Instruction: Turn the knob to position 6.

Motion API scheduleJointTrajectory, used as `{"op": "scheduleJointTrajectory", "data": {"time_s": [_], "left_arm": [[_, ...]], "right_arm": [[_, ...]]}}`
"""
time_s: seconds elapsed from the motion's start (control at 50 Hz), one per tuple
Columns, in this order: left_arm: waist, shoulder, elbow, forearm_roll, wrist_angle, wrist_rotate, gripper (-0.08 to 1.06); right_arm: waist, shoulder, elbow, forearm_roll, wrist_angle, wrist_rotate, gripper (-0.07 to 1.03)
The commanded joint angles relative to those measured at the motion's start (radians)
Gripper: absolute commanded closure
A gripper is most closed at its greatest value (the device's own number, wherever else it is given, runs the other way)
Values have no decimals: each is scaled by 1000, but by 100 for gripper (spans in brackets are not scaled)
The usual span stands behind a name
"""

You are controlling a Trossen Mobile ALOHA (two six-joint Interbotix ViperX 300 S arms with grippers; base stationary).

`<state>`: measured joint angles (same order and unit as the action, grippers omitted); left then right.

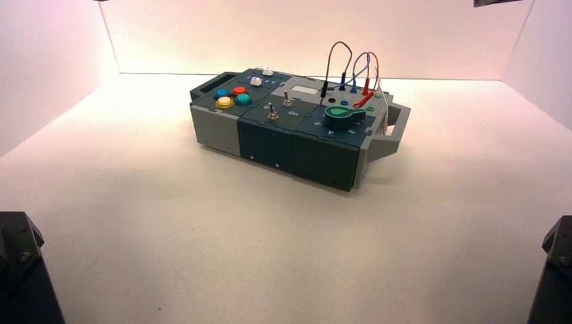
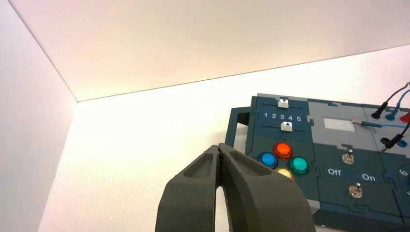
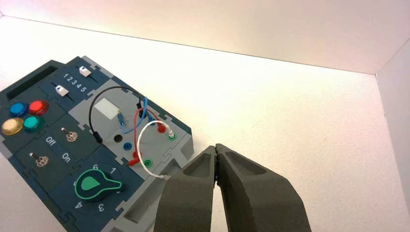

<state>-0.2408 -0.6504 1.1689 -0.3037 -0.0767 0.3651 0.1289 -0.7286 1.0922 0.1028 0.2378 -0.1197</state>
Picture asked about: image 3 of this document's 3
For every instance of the black banana socket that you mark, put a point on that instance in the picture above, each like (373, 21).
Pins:
(118, 138)

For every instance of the blue banana socket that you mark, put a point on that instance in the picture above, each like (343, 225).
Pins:
(127, 146)

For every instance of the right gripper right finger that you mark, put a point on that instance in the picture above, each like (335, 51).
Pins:
(256, 205)

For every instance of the metal toggle switch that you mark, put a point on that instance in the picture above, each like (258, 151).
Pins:
(70, 136)
(41, 161)

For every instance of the white slider cap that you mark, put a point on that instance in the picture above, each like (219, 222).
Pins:
(62, 91)
(85, 71)

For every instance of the yellow round push button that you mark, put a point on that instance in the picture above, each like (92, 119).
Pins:
(12, 126)

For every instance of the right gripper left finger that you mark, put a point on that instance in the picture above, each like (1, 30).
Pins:
(189, 201)

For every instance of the blue round push button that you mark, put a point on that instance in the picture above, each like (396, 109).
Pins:
(18, 109)

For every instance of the red round push button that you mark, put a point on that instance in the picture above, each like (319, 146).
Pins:
(38, 107)

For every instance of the teal and grey control box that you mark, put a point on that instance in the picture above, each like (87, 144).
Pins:
(89, 145)

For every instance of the white rectangular label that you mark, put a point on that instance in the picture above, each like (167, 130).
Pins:
(106, 109)

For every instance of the green rotary pointer knob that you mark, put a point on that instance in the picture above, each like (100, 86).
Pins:
(94, 189)

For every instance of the green round push button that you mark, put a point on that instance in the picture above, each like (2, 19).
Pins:
(33, 124)

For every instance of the green banana socket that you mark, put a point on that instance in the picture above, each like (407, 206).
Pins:
(148, 163)
(172, 138)

